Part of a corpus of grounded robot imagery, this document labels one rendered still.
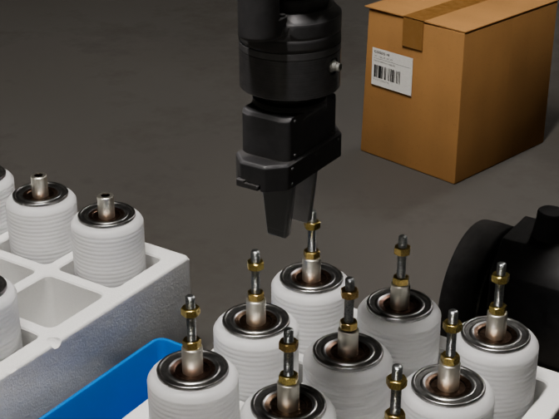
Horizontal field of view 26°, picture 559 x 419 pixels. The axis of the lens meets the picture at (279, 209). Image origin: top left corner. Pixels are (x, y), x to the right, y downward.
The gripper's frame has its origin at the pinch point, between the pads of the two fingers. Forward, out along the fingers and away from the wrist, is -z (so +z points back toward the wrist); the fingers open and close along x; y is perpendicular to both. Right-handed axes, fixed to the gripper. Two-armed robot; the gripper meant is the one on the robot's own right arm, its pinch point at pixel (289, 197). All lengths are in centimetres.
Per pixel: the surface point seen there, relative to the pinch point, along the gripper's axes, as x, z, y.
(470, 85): -111, -29, -31
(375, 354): -12.6, -22.8, 2.8
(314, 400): -1.8, -22.6, 1.8
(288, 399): 1.0, -21.4, 0.5
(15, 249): -19, -30, -56
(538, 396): -28.5, -32.6, 15.6
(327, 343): -11.6, -22.7, -2.6
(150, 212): -68, -48, -73
